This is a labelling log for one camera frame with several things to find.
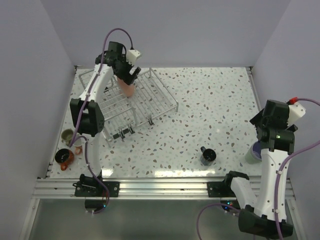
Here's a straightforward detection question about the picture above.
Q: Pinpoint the lilac tumbler cup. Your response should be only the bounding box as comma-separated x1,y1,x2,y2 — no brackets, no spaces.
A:
250,141,262,161

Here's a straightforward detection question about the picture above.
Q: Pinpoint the pink tumbler cup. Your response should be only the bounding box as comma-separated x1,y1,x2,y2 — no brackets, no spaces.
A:
117,78,136,98

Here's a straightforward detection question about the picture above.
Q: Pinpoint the light green tumbler cup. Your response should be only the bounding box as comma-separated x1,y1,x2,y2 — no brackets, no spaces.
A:
244,149,262,164

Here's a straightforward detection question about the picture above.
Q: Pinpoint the dark blue glazed mug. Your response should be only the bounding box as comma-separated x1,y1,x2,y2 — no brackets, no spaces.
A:
200,146,217,166

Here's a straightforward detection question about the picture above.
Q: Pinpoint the grey beige mug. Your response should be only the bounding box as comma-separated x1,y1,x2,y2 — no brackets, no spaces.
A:
60,129,74,147

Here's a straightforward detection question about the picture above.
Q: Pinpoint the pink textured mug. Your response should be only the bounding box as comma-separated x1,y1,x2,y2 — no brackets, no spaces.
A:
73,136,83,155

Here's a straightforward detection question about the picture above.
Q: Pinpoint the orange red mug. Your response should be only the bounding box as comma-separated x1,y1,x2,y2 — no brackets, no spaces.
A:
54,148,75,171

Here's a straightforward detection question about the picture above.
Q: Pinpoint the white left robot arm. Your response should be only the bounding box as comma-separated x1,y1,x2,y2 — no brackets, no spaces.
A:
69,41,142,197

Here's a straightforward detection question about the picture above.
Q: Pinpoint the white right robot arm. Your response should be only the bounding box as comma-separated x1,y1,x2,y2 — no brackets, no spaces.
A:
222,99,306,240

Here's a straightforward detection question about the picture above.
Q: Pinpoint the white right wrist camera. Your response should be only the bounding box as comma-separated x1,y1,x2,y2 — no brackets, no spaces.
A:
287,97,306,126

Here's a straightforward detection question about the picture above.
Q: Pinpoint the metal wire dish rack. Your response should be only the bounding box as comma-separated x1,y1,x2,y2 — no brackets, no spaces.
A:
78,64,180,148

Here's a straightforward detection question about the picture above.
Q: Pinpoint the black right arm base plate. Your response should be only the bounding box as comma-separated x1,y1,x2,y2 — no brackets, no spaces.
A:
206,181,236,198

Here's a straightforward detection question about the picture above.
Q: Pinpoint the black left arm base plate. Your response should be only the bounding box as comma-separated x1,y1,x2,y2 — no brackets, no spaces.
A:
72,181,120,198

